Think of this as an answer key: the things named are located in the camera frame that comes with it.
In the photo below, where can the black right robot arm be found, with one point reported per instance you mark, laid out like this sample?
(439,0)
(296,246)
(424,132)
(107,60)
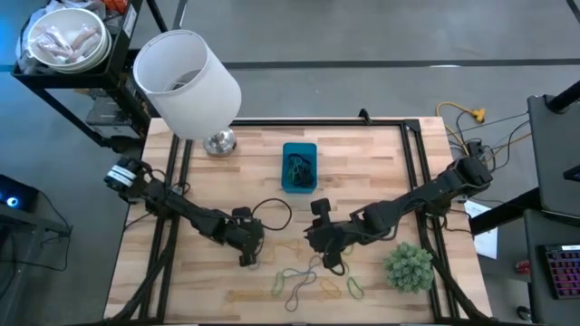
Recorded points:
(421,197)

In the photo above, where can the metal equipment stand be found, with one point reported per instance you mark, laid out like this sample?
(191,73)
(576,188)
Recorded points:
(45,226)

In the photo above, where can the black computer with blue light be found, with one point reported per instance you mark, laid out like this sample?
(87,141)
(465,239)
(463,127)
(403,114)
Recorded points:
(25,192)

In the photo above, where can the dark brown rubber band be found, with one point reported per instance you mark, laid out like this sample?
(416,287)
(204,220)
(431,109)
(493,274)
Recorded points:
(307,176)

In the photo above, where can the black computer mouse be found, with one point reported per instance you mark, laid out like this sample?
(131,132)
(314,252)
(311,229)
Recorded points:
(524,313)

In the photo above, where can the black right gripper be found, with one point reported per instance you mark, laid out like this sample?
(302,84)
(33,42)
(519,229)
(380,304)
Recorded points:
(328,235)

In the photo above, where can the grey box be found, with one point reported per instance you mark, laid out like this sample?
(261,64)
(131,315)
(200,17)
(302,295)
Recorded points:
(109,113)

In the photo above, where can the plastic wrapped snack packet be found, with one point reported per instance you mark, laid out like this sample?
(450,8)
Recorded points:
(47,49)
(84,36)
(58,37)

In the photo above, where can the orange package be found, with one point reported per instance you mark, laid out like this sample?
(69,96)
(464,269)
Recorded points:
(114,4)

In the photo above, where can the green artificial plant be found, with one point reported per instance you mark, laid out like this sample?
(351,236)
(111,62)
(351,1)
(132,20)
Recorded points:
(409,268)

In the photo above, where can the black aluminium table frame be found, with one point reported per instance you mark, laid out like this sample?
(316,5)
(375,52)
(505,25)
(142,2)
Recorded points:
(317,122)

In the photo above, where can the yellow rubber band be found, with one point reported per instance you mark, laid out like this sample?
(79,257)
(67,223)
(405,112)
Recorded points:
(292,247)
(341,292)
(244,296)

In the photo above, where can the white paper sheet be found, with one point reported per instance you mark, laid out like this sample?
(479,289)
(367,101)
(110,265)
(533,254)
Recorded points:
(487,242)

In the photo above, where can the teal plastic bin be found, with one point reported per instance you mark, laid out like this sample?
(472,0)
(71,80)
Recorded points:
(285,190)

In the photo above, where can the small red object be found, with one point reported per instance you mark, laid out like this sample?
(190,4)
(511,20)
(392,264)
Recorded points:
(522,267)

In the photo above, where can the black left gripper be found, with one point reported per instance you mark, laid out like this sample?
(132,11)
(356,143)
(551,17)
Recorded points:
(247,233)

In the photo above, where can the green rubber band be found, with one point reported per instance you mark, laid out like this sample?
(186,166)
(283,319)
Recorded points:
(293,171)
(273,285)
(355,288)
(349,250)
(344,271)

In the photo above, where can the black utility cart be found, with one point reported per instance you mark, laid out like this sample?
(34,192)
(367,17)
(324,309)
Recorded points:
(118,50)

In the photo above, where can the black power strip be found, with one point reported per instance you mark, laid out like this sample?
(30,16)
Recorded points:
(474,147)

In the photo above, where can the black pole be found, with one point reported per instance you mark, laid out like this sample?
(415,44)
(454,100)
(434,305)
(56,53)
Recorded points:
(564,97)

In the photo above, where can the grey desk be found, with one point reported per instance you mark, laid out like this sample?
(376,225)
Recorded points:
(550,158)

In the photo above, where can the black desk leg bar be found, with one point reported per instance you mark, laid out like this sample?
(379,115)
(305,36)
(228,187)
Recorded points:
(503,213)

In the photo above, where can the white bowl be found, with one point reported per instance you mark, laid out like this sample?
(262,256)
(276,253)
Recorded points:
(72,20)

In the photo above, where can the dark desk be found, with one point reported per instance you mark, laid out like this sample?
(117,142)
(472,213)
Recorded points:
(544,226)

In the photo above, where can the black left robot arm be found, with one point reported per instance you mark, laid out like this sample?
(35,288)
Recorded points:
(190,217)

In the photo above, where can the backlit black keyboard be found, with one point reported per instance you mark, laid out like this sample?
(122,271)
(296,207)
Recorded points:
(564,271)

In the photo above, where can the white shade table lamp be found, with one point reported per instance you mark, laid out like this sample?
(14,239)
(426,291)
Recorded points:
(195,90)

